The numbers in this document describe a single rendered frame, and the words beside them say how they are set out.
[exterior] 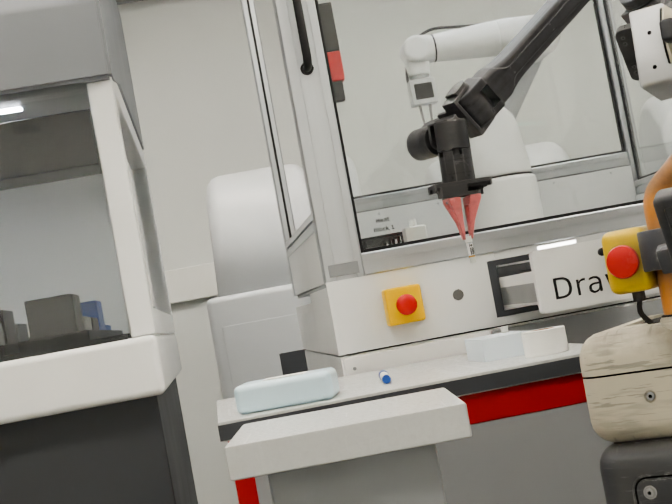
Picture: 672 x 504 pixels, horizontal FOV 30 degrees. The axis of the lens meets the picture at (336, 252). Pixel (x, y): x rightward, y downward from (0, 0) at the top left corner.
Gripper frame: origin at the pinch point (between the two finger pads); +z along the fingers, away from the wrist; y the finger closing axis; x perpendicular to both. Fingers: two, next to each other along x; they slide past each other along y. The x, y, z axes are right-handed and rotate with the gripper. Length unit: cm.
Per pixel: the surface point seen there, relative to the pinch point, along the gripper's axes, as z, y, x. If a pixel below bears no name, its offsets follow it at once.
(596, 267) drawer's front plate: 9.0, -21.4, 0.1
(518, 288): 11.1, -11.8, -19.3
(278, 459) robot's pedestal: 23, 39, 69
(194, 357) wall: 31, 63, -364
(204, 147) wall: -64, 44, -365
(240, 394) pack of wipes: 19, 42, 23
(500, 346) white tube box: 19.2, -1.3, 7.1
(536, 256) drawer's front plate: 5.5, -11.3, 0.2
